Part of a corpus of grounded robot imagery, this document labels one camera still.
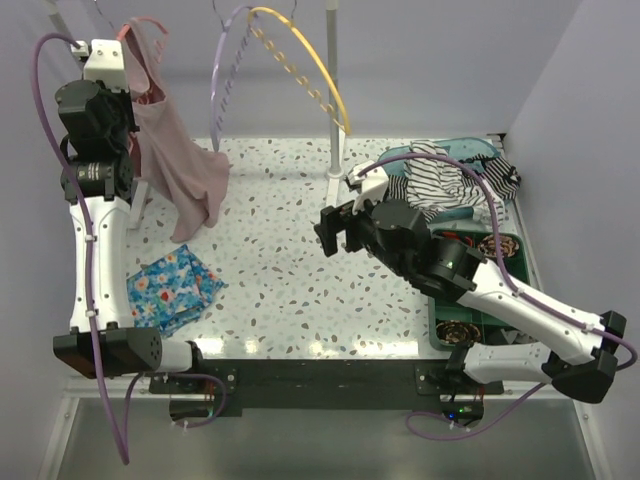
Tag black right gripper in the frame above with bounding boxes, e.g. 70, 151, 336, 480
313, 191, 408, 276

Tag pink tank top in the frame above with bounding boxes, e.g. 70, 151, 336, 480
121, 17, 232, 244

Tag pink plastic hanger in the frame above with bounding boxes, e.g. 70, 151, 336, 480
89, 0, 170, 161

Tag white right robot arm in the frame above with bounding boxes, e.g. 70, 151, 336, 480
314, 200, 626, 404

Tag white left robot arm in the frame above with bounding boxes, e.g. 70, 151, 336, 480
53, 80, 207, 392

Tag grey white hanger rack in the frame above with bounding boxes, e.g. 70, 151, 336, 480
70, 1, 347, 201

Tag yellow plastic hanger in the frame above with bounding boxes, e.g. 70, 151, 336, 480
247, 6, 352, 136

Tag purple plastic hanger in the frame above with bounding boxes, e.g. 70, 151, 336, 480
209, 1, 252, 152

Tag teal plastic basket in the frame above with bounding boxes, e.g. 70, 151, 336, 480
375, 136, 506, 227

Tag black white striped garment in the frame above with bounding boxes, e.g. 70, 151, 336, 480
387, 140, 523, 226

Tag green compartment tray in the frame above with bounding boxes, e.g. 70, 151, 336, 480
429, 229, 534, 351

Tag blue floral cloth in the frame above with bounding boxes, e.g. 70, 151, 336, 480
127, 245, 225, 337

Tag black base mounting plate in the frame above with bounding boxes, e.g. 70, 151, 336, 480
149, 359, 504, 420

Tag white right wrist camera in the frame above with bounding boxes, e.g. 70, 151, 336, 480
346, 161, 389, 214

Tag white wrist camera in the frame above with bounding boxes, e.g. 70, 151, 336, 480
346, 161, 389, 214
83, 39, 129, 93

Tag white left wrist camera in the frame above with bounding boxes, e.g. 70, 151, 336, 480
83, 39, 129, 93

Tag leopard print hair ties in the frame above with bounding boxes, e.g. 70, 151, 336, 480
477, 233, 521, 259

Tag brown patterned hair ties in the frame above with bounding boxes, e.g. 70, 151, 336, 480
434, 319, 479, 346

